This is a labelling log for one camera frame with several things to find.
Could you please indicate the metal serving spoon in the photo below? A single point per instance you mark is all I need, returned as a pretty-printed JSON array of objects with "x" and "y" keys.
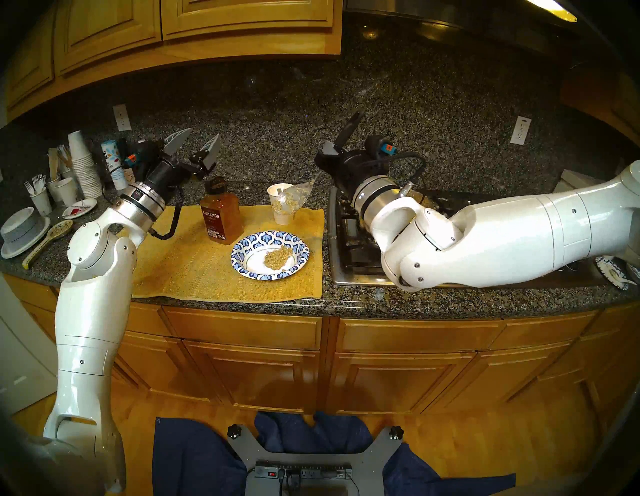
[{"x": 297, "y": 192}]

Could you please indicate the wide wooden wall cabinets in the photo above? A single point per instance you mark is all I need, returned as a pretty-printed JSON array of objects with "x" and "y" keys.
[{"x": 110, "y": 30}]

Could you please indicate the grey bowl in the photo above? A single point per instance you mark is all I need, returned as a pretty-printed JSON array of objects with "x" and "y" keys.
[{"x": 20, "y": 225}]

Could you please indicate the amber cinnamon bottle black cap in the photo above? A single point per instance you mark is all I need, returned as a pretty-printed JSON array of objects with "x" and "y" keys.
[{"x": 222, "y": 215}]

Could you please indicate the white wall outlet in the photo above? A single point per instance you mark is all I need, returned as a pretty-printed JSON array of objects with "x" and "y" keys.
[
  {"x": 520, "y": 130},
  {"x": 121, "y": 117}
]

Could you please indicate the white appliance front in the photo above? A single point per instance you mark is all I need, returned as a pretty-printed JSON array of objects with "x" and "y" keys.
[{"x": 20, "y": 360}]

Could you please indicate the black knob screw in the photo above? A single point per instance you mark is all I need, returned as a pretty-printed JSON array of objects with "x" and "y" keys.
[
  {"x": 396, "y": 432},
  {"x": 234, "y": 431}
]

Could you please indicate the dark steel range hood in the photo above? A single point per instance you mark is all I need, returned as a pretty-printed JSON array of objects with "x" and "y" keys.
[{"x": 475, "y": 17}]

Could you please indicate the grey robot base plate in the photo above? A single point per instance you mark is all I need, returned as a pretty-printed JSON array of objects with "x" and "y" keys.
[{"x": 367, "y": 462}]

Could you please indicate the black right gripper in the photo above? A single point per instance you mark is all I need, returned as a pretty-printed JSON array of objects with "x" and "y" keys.
[{"x": 352, "y": 169}]

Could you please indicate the range hood lamp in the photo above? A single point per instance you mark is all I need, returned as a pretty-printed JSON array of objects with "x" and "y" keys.
[{"x": 552, "y": 7}]

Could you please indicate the yellow cloth mat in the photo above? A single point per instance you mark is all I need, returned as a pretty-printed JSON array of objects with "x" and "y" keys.
[{"x": 190, "y": 270}]

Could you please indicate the steel gas cooktop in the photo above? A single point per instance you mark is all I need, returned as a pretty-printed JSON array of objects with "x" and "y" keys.
[{"x": 350, "y": 255}]

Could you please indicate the white countertop appliance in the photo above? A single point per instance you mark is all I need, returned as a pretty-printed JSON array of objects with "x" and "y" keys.
[{"x": 575, "y": 180}]

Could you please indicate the stack of white paper cups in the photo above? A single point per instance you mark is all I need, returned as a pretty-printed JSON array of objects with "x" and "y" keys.
[{"x": 82, "y": 160}]

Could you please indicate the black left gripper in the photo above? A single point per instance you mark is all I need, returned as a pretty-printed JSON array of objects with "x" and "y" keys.
[{"x": 165, "y": 172}]

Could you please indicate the wooden spoon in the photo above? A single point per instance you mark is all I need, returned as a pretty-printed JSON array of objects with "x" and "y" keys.
[{"x": 50, "y": 237}]

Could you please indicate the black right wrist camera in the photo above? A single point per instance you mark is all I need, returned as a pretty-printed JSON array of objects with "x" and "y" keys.
[{"x": 377, "y": 145}]

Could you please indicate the blue patterned paper plate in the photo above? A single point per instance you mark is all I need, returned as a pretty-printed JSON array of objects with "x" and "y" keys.
[{"x": 614, "y": 272}]

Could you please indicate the dark blue blanket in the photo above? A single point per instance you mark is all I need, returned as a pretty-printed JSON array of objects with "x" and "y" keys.
[{"x": 190, "y": 460}]

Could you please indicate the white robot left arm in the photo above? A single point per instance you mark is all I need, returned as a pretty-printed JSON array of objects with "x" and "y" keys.
[{"x": 95, "y": 310}]

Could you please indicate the blue patterned paper bowl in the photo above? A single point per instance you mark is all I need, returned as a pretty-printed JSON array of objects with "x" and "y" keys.
[{"x": 245, "y": 250}]

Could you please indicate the small cooked oatmeal portion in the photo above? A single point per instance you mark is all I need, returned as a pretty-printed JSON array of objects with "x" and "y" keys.
[{"x": 277, "y": 257}]

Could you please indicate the small white plate red scrap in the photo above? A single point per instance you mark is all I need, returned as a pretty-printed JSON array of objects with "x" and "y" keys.
[{"x": 80, "y": 209}]

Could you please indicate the white paper cup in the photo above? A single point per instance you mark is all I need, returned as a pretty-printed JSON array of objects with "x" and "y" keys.
[
  {"x": 66, "y": 192},
  {"x": 42, "y": 204},
  {"x": 284, "y": 219}
]

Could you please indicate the wooden base cabinets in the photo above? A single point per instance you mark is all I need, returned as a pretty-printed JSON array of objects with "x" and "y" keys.
[{"x": 400, "y": 380}]

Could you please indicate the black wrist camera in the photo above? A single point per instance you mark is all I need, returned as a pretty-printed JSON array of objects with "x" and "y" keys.
[
  {"x": 377, "y": 145},
  {"x": 142, "y": 155}
]

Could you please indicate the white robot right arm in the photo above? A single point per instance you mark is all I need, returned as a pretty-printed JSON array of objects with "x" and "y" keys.
[{"x": 500, "y": 240}]

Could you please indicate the blue white carton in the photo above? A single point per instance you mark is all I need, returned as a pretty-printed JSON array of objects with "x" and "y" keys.
[{"x": 112, "y": 160}]

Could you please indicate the white plastic fork bunch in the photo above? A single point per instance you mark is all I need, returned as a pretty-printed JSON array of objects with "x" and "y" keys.
[{"x": 36, "y": 184}]

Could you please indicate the bundle of stirrers and utensils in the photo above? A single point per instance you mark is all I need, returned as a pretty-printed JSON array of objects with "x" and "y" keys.
[{"x": 59, "y": 161}]

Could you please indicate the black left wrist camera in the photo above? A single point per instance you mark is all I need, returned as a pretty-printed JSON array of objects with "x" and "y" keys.
[{"x": 142, "y": 155}]

